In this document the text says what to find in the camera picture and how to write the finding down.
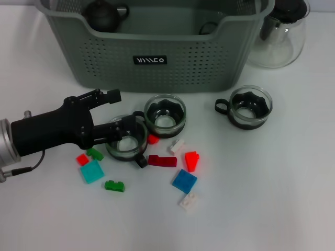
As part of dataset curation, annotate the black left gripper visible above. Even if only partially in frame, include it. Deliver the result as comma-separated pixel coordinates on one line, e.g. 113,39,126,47
10,88,138,157

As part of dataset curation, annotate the glass teacup with black sleeve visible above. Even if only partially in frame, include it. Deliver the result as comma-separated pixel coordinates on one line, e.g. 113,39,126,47
214,85,273,130
198,21,219,36
132,94,187,139
105,114,148,169

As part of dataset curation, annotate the green toy brick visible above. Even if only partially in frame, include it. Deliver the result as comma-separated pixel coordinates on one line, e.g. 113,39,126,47
104,180,126,193
86,147,105,161

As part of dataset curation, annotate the grey-green perforated storage bin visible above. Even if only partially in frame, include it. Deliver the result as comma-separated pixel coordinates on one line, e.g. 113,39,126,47
39,0,275,94

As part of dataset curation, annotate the flat red square brick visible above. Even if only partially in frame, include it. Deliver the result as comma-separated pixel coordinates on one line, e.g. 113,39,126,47
75,153,90,166

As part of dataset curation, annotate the teal square toy brick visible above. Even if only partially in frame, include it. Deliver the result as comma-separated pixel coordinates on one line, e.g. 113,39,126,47
80,159,105,185

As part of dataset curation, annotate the dark red toy brick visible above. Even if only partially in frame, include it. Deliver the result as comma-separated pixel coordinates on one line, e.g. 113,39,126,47
148,154,177,168

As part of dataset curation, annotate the white toy brick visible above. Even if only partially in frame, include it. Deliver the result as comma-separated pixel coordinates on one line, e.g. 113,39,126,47
169,138,187,154

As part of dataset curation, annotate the red slope toy brick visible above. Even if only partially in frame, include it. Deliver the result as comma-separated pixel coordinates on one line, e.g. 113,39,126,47
184,151,201,173

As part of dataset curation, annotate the black clay teapot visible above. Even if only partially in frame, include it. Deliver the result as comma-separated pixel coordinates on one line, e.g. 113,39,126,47
82,0,131,33

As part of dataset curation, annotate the blue square toy plate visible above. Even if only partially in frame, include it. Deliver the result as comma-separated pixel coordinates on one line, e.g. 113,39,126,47
172,168,198,195

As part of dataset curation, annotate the white flat two-stud plate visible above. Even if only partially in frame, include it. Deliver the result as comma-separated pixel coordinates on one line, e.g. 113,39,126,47
179,192,202,211

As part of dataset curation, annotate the glass carafe with black lid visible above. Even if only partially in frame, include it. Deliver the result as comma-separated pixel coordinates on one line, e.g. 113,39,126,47
245,0,311,69

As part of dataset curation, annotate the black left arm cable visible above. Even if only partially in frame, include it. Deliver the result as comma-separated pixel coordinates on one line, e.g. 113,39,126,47
4,150,46,177

